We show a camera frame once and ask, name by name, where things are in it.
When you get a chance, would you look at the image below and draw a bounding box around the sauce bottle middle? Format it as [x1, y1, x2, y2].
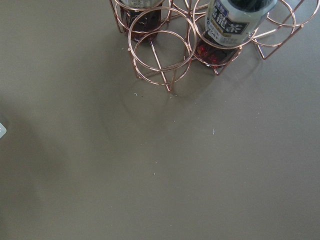
[119, 0, 163, 41]

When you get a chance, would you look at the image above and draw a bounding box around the sauce bottle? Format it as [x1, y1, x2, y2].
[119, 0, 163, 41]
[196, 0, 277, 68]

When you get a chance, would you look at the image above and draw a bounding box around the sauce bottle front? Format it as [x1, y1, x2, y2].
[196, 0, 277, 68]

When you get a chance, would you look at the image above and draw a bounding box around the copper wire bottle rack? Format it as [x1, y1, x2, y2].
[109, 0, 320, 93]

